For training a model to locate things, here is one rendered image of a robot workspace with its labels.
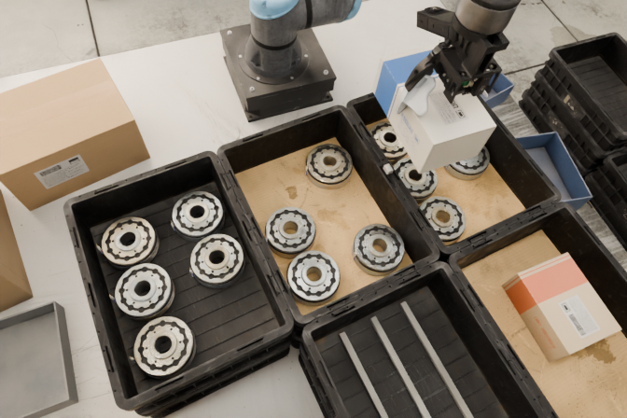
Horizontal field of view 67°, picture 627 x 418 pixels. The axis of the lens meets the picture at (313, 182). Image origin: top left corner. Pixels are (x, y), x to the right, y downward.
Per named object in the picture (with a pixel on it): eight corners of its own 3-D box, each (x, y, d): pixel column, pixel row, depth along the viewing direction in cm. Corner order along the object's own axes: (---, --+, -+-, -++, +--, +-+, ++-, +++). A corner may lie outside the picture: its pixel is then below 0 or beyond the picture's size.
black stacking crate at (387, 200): (220, 177, 108) (215, 149, 98) (337, 134, 116) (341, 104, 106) (296, 341, 91) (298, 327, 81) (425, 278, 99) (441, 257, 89)
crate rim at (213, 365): (65, 207, 91) (61, 201, 89) (215, 154, 99) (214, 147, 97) (122, 416, 74) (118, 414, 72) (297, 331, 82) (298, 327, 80)
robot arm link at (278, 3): (243, 17, 121) (242, -30, 109) (294, 7, 124) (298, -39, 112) (257, 51, 116) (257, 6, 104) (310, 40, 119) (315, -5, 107)
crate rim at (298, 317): (215, 154, 99) (214, 147, 97) (341, 109, 108) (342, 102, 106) (297, 331, 82) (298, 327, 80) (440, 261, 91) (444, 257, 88)
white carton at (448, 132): (371, 90, 93) (380, 56, 85) (425, 76, 96) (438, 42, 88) (419, 174, 84) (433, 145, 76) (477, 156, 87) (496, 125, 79)
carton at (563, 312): (598, 338, 93) (622, 329, 86) (549, 362, 90) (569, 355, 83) (549, 265, 100) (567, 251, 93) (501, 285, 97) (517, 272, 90)
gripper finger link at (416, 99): (398, 132, 78) (440, 93, 73) (383, 104, 81) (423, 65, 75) (410, 133, 80) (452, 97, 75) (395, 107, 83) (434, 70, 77)
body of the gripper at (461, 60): (446, 107, 73) (475, 48, 63) (421, 67, 77) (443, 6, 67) (489, 95, 75) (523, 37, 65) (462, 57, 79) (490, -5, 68)
